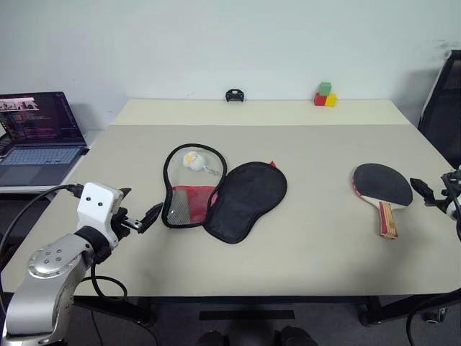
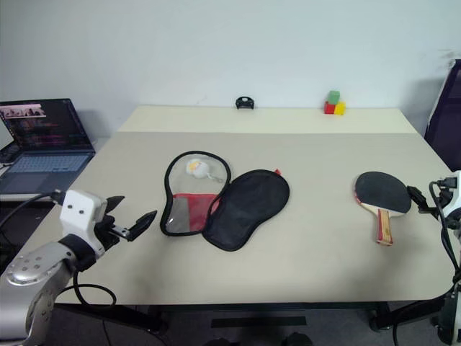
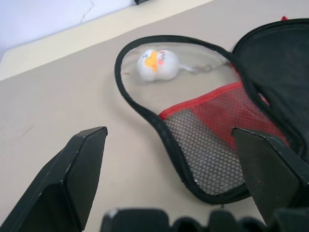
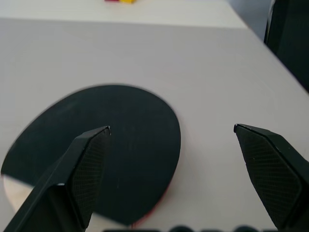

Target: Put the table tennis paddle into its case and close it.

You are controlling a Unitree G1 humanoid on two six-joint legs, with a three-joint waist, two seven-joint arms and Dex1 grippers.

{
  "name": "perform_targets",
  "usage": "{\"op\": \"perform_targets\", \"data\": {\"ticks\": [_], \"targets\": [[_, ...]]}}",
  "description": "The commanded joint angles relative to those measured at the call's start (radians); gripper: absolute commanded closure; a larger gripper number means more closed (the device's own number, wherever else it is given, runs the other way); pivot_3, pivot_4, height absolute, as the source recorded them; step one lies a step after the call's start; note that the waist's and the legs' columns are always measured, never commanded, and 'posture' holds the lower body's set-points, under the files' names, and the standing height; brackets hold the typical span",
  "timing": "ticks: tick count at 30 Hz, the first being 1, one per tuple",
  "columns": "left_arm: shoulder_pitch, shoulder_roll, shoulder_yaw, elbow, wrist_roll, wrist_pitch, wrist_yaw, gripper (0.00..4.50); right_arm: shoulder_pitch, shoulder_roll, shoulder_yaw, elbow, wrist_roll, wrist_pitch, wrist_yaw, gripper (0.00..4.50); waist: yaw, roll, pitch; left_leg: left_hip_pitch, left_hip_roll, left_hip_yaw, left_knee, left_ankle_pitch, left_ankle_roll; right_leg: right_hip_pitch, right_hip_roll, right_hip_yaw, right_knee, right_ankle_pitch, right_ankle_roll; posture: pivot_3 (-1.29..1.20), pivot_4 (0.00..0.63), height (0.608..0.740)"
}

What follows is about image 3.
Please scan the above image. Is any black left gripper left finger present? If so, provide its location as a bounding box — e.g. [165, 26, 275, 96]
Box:
[0, 126, 108, 232]

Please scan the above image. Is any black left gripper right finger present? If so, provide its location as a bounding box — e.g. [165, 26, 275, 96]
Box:
[231, 127, 309, 227]

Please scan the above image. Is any white plush duck keychain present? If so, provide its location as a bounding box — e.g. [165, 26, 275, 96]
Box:
[136, 47, 231, 82]

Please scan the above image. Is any black red mesh pouch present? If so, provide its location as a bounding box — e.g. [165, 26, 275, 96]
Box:
[114, 15, 309, 204]

